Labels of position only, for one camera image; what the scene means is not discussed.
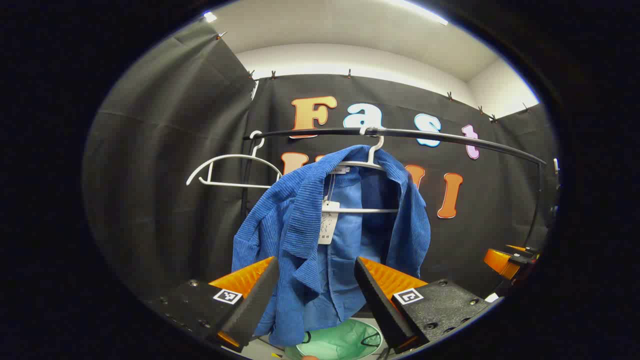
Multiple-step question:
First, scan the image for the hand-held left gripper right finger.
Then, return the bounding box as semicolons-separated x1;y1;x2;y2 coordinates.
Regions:
354;256;496;355

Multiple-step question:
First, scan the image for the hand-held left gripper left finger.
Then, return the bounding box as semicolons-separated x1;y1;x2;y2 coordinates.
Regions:
145;256;281;353

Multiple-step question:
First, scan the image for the green laundry hamper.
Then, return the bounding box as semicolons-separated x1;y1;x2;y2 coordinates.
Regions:
295;318;383;360

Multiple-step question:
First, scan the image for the blue corduroy jacket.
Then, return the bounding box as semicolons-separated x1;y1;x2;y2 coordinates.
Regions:
231;145;432;348

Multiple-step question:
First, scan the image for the white clothes hanger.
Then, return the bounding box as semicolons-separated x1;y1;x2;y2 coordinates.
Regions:
322;127;401;215
186;131;283;190

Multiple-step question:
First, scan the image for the black clothes rack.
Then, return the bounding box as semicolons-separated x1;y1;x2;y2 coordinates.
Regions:
240;127;548;248

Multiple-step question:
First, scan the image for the black backdrop cloth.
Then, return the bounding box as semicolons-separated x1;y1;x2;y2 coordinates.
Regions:
82;20;560;306

